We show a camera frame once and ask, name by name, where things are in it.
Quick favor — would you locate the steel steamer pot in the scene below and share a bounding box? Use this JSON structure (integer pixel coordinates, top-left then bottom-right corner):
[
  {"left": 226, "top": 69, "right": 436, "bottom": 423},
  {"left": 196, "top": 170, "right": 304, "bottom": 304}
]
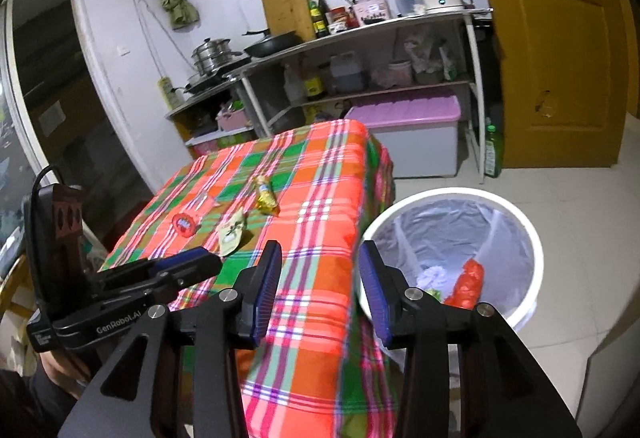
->
[{"left": 192, "top": 38, "right": 244, "bottom": 73}]

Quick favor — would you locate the plaid tablecloth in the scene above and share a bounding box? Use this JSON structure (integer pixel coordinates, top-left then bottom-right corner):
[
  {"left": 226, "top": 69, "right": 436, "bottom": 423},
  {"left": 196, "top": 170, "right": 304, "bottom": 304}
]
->
[{"left": 82, "top": 119, "right": 396, "bottom": 438}]

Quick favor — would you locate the orange plastic bag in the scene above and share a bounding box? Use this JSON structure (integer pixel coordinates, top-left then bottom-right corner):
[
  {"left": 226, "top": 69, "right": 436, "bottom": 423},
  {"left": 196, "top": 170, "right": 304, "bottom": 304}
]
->
[{"left": 444, "top": 259, "right": 486, "bottom": 309}]

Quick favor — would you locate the translucent bin liner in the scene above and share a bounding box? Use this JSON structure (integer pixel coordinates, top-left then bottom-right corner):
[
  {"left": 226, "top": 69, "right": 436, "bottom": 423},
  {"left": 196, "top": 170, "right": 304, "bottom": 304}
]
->
[{"left": 372, "top": 203, "right": 531, "bottom": 313}]

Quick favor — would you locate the green plastic bottle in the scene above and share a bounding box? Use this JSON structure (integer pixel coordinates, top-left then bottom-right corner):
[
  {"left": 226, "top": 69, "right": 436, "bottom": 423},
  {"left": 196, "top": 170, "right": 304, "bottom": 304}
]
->
[{"left": 482, "top": 118, "right": 503, "bottom": 179}]

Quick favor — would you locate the yellow foil wrapper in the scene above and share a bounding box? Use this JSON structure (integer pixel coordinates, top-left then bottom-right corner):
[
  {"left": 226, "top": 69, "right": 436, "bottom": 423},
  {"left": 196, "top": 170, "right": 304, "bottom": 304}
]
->
[{"left": 252, "top": 176, "right": 281, "bottom": 217}]

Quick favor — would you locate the white round bin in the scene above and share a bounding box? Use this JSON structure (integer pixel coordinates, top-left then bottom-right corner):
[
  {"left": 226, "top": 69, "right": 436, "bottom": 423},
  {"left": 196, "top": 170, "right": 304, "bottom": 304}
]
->
[{"left": 356, "top": 188, "right": 543, "bottom": 334}]

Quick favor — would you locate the small shelf rack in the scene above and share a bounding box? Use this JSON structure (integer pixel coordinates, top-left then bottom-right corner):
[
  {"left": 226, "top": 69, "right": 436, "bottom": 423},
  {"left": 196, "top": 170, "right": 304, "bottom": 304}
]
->
[{"left": 167, "top": 82, "right": 256, "bottom": 159}]

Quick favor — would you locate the black frying pan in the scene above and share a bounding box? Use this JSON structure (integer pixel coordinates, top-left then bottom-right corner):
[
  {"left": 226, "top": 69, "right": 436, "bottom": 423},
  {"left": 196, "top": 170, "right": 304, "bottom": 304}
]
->
[{"left": 242, "top": 28, "right": 303, "bottom": 58}]

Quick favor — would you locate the purple lid storage box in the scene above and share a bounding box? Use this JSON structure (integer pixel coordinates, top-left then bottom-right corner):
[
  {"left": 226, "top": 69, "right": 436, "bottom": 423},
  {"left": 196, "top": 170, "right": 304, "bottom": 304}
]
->
[{"left": 345, "top": 95, "right": 461, "bottom": 179}]

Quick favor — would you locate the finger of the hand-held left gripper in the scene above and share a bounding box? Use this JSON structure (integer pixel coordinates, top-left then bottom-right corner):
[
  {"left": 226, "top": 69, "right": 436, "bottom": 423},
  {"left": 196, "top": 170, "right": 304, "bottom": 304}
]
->
[
  {"left": 94, "top": 258, "right": 163, "bottom": 289},
  {"left": 155, "top": 247, "right": 224, "bottom": 291}
]

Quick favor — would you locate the black induction cooker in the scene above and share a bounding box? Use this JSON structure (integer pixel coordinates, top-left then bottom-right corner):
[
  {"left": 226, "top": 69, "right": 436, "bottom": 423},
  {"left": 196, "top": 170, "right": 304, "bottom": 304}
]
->
[{"left": 182, "top": 62, "right": 251, "bottom": 93}]

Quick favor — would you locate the dark liquid jug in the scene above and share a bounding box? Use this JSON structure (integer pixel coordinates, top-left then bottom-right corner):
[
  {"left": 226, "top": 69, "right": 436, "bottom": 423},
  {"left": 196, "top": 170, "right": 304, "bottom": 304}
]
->
[{"left": 330, "top": 52, "right": 364, "bottom": 93}]

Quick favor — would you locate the yellow wooden door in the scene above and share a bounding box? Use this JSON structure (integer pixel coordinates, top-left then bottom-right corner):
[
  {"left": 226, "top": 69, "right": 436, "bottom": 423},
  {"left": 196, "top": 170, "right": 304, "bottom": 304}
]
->
[{"left": 457, "top": 0, "right": 633, "bottom": 169}]

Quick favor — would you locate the wooden cutting board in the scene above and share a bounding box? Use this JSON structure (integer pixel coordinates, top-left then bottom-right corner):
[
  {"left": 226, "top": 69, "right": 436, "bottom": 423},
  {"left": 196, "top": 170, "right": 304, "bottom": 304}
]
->
[{"left": 260, "top": 0, "right": 317, "bottom": 41}]

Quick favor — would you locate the pink plastic basket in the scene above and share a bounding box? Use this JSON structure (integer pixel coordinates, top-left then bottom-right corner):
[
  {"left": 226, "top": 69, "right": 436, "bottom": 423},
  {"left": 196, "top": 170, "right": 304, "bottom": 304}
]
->
[{"left": 216, "top": 110, "right": 249, "bottom": 131}]

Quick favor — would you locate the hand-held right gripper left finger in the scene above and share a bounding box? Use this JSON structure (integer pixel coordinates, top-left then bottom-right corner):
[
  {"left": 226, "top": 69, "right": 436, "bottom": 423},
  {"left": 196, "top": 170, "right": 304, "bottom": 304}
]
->
[{"left": 57, "top": 240, "right": 283, "bottom": 438}]

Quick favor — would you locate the white plastic bottle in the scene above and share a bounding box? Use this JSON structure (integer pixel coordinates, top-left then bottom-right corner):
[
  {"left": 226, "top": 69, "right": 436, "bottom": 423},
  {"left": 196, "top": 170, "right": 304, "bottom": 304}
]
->
[{"left": 283, "top": 62, "right": 307, "bottom": 104}]

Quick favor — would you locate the green oil bottle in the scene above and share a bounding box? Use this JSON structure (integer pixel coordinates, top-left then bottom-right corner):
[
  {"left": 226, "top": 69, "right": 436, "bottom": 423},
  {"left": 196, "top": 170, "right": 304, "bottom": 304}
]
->
[{"left": 307, "top": 0, "right": 323, "bottom": 38}]

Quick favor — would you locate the green snack wrapper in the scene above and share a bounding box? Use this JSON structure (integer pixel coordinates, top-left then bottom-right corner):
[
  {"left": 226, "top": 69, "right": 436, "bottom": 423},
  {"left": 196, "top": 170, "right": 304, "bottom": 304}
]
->
[{"left": 218, "top": 208, "right": 248, "bottom": 259}]

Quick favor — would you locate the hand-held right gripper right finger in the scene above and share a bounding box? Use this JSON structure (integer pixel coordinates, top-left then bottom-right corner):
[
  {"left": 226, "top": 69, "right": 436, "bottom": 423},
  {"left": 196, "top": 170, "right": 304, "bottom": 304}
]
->
[{"left": 359, "top": 240, "right": 583, "bottom": 438}]

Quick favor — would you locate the person's left hand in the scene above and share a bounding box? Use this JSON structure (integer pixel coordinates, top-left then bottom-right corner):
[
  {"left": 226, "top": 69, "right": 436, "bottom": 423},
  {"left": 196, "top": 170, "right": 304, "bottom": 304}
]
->
[{"left": 39, "top": 348, "right": 103, "bottom": 390}]

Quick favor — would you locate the pink utensil holder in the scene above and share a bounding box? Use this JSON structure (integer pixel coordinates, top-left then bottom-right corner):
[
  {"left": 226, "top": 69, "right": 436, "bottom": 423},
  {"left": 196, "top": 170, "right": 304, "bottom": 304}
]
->
[{"left": 352, "top": 0, "right": 392, "bottom": 24}]

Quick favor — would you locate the long metal shelf rack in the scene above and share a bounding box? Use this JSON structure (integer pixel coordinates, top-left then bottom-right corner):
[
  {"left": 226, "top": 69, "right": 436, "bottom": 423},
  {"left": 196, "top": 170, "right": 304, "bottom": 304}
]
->
[{"left": 225, "top": 8, "right": 493, "bottom": 183}]

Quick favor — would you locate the yellow label bottle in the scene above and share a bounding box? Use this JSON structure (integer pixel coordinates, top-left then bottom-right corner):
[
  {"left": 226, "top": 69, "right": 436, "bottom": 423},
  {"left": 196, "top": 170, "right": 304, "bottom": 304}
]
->
[{"left": 304, "top": 62, "right": 325, "bottom": 99}]

